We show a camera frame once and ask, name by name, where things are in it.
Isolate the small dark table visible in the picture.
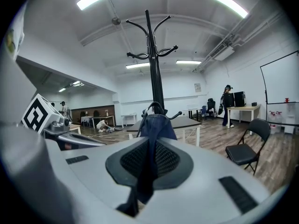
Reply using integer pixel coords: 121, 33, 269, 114
186, 108, 202, 120

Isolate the table with white cloth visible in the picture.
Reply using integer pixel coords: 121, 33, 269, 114
80, 116, 93, 127

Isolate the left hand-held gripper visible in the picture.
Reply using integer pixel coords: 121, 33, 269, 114
21, 93, 107, 149

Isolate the black metal coat rack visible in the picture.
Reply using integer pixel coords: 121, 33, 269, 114
126, 9, 183, 126

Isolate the navy blue bag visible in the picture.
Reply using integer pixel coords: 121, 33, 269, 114
136, 114, 178, 205

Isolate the black office chair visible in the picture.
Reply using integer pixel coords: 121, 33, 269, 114
206, 98, 217, 118

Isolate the light wooden desk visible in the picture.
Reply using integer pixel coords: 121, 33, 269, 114
227, 104, 262, 129

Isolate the white ceiling air conditioner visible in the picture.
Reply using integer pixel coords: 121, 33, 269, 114
213, 46, 235, 61

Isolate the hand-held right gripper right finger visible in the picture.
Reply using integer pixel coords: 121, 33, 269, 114
139, 137, 290, 224

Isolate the person's white printed shirt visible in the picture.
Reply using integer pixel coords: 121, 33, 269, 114
5, 5, 25, 61

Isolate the black folding chair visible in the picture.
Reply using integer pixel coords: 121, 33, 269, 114
225, 118, 271, 176

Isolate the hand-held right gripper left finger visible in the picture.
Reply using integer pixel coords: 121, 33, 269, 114
56, 136, 150, 224

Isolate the dark-topped white-legged table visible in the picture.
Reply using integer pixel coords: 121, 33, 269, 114
126, 116, 202, 147

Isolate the small white table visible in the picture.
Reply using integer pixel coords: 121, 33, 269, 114
121, 112, 138, 128

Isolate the white-legged long table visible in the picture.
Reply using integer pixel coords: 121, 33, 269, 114
92, 115, 116, 127

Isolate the whiteboard on black stand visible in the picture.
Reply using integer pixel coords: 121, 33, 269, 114
259, 50, 299, 126

